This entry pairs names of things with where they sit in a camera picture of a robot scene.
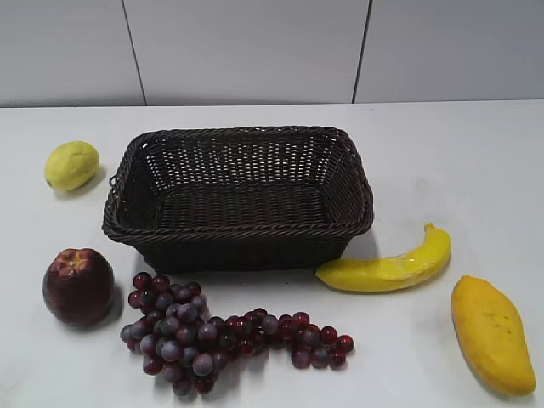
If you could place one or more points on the yellow banana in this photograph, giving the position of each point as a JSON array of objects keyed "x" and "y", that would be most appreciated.
[{"x": 390, "y": 274}]

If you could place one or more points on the dark red apple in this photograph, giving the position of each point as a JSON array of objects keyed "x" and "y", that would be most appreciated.
[{"x": 78, "y": 287}]

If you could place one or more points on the purple red grape bunch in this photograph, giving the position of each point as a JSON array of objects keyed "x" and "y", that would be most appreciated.
[{"x": 180, "y": 342}]

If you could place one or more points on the yellow lemon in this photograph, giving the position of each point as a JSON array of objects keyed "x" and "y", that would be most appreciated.
[{"x": 71, "y": 165}]

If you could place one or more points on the orange yellow mango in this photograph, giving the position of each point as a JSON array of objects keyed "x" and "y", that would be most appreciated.
[{"x": 491, "y": 336}]

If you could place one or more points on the dark woven wicker basket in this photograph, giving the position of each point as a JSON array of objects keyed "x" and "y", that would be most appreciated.
[{"x": 239, "y": 198}]

